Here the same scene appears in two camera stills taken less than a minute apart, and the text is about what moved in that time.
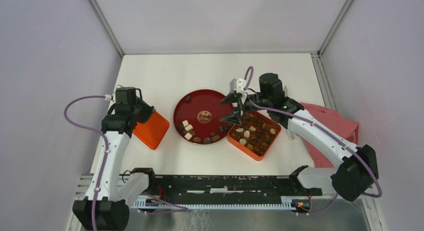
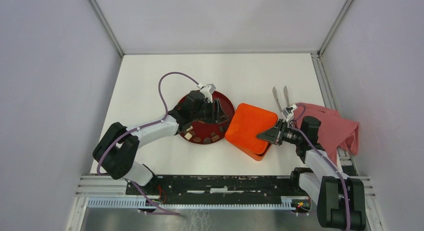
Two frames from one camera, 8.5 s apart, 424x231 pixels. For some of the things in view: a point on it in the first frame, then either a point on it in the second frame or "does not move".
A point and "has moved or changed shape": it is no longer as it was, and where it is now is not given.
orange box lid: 151,132 has moved or changed shape
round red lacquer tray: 197,116 does not move
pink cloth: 331,119 does not move
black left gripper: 148,110 -> 216,116
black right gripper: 234,118 -> 275,134
